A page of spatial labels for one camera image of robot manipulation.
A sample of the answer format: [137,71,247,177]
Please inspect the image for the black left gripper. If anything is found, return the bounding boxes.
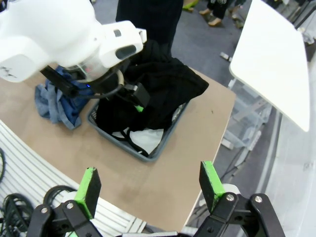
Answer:
[40,59,152,114]

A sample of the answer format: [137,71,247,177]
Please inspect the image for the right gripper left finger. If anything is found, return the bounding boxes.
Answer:
[26,167,104,237]

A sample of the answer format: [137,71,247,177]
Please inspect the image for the blue denim jeans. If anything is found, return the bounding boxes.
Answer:
[34,65,96,131]

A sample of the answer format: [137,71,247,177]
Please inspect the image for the grey plastic woven basket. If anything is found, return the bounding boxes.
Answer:
[87,100,191,163]

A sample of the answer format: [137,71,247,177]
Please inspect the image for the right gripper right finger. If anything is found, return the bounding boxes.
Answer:
[195,160,286,237]

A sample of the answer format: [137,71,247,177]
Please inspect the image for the white ribbed table frame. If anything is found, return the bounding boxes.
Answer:
[0,120,147,235]

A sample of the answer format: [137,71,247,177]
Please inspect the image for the black coiled cable bundle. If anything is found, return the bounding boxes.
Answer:
[0,185,78,235]

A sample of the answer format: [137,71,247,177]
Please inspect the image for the white garment with black trim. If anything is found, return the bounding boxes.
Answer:
[112,127,165,159]

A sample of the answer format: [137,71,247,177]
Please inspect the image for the person in black T-shirt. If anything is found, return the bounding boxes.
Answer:
[115,0,185,54]

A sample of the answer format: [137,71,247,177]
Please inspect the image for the black cloth garment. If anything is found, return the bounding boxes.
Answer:
[95,58,210,134]
[127,39,178,73]

